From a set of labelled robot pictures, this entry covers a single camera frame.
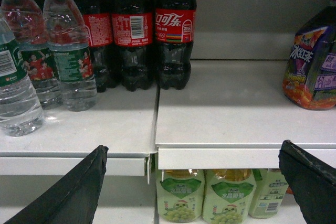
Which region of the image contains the cola bottle barcode side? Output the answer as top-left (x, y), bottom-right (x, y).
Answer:
top-left (111, 0), bottom-right (154, 91)

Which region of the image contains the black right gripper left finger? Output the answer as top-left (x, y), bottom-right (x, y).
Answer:
top-left (6, 145), bottom-right (108, 223)

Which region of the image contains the white left shelf board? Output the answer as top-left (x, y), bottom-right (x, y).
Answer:
top-left (1, 87), bottom-right (159, 176)

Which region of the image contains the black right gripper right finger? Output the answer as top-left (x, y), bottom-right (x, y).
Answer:
top-left (278, 140), bottom-right (335, 223)

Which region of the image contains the water bottle front left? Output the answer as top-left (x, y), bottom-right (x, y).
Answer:
top-left (1, 15), bottom-right (44, 137)

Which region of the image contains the cola bottle logo side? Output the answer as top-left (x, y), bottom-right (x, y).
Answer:
top-left (155, 0), bottom-right (197, 90)

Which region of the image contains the green grape drink left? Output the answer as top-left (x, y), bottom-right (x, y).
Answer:
top-left (156, 169), bottom-right (205, 223)

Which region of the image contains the water bottle red team label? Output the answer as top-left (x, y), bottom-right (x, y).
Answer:
top-left (1, 0), bottom-right (62, 110)

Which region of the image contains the green grape drink right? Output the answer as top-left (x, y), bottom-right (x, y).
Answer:
top-left (248, 168), bottom-right (288, 219)

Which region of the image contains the green grape drink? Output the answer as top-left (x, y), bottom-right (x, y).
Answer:
top-left (248, 168), bottom-right (288, 219)
top-left (156, 169), bottom-right (205, 223)
top-left (202, 169), bottom-right (256, 223)

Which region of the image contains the cola bottle left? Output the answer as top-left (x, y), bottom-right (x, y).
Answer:
top-left (75, 0), bottom-right (118, 92)

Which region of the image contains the water bottle green label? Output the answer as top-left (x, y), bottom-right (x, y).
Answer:
top-left (43, 0), bottom-right (97, 111)

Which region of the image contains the green grape drink middle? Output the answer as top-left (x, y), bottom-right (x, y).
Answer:
top-left (202, 169), bottom-right (256, 223)

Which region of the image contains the purple iced tea bottle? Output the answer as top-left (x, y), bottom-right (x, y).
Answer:
top-left (282, 0), bottom-right (335, 110)

